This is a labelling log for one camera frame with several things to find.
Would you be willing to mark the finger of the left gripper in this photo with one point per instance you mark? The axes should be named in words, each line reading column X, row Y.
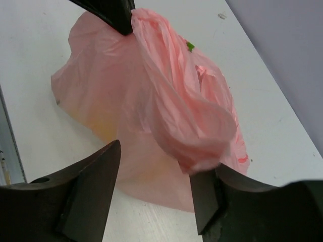
column 116, row 13

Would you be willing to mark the aluminium frame rail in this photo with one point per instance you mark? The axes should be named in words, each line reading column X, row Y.
column 12, row 171

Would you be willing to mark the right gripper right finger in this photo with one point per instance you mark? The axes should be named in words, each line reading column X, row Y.
column 232, row 207

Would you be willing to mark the pink plastic bag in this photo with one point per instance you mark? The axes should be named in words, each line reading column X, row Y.
column 176, row 114

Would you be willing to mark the yellow fake fruit in bag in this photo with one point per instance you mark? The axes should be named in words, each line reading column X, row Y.
column 100, row 121

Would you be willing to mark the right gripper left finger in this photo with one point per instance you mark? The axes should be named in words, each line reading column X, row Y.
column 71, row 204

